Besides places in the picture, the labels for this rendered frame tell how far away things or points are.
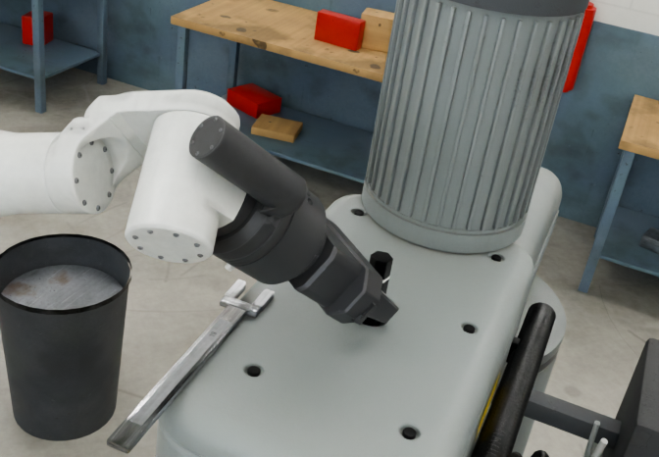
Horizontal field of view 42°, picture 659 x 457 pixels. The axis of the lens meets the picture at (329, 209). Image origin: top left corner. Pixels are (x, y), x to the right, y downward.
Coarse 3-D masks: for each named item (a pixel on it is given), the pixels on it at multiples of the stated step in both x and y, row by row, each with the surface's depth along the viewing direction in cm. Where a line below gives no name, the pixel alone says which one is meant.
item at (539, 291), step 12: (540, 288) 154; (528, 300) 150; (540, 300) 151; (552, 300) 151; (564, 312) 149; (564, 324) 145; (516, 336) 140; (552, 336) 142; (552, 348) 139; (552, 360) 142; (540, 372) 139; (540, 384) 142; (528, 420) 141; (528, 432) 142; (516, 444) 140
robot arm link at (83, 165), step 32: (128, 96) 65; (160, 96) 65; (192, 96) 64; (96, 128) 65; (128, 128) 67; (64, 160) 64; (96, 160) 67; (128, 160) 69; (64, 192) 64; (96, 192) 67
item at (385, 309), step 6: (384, 294) 78; (384, 300) 78; (390, 300) 79; (378, 306) 78; (384, 306) 79; (390, 306) 79; (396, 306) 80; (372, 312) 78; (378, 312) 79; (384, 312) 79; (390, 312) 80; (372, 318) 79; (378, 318) 79; (384, 318) 80; (390, 318) 80
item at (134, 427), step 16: (240, 288) 83; (224, 304) 81; (240, 304) 81; (256, 304) 81; (224, 320) 79; (240, 320) 80; (208, 336) 76; (224, 336) 77; (192, 352) 74; (208, 352) 74; (176, 368) 72; (192, 368) 72; (160, 384) 70; (176, 384) 70; (144, 400) 68; (160, 400) 68; (128, 416) 67; (144, 416) 67; (128, 432) 65; (144, 432) 66; (128, 448) 64
